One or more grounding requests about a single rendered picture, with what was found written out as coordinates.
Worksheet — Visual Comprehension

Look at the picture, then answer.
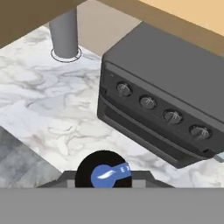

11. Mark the dark grey toaster oven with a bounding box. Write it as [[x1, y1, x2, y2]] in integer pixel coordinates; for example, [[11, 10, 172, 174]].
[[96, 21, 224, 170]]

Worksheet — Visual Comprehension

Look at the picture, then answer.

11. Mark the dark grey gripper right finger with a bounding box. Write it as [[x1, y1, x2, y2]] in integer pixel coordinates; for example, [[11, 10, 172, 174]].
[[130, 171, 175, 189]]

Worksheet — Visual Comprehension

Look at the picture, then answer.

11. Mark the toaster oven knob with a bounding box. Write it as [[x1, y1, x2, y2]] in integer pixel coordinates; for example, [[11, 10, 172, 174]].
[[163, 108, 185, 125], [138, 94, 158, 110], [115, 81, 133, 97], [189, 124, 214, 140]]

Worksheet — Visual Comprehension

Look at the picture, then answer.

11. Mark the grey cylindrical canister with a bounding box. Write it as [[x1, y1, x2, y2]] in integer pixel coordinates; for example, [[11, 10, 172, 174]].
[[48, 7, 80, 60]]

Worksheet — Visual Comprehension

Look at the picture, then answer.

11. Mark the light wood wall cabinet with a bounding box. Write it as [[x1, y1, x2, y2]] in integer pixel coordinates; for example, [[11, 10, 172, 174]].
[[0, 0, 224, 57]]

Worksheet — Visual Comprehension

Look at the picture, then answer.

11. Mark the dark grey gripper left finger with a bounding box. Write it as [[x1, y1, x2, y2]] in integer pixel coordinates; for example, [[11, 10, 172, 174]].
[[37, 171, 79, 189]]

